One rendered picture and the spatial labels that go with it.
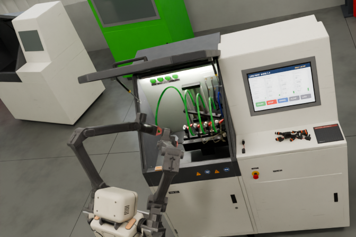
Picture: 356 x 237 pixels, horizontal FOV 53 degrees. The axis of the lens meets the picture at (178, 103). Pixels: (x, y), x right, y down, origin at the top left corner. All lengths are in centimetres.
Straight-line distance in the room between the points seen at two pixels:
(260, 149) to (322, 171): 45
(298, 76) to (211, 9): 406
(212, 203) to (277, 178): 55
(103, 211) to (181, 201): 97
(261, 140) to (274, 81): 42
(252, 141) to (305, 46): 72
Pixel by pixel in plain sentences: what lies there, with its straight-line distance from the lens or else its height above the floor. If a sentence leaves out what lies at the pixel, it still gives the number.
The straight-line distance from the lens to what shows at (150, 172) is 266.
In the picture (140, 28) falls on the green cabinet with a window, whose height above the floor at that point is 88.
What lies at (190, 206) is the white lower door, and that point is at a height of 51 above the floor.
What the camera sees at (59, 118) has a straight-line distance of 543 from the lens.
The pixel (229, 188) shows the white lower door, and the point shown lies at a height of 67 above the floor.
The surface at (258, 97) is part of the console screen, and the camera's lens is 250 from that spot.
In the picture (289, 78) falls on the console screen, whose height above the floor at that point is 134.
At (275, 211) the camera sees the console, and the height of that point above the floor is 35.
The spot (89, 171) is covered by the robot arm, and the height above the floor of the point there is 141.
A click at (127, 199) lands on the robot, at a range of 200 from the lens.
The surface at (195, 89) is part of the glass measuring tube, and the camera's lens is 275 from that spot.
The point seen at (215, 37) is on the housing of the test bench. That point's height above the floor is 150.
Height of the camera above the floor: 275
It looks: 34 degrees down
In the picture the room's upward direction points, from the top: 21 degrees counter-clockwise
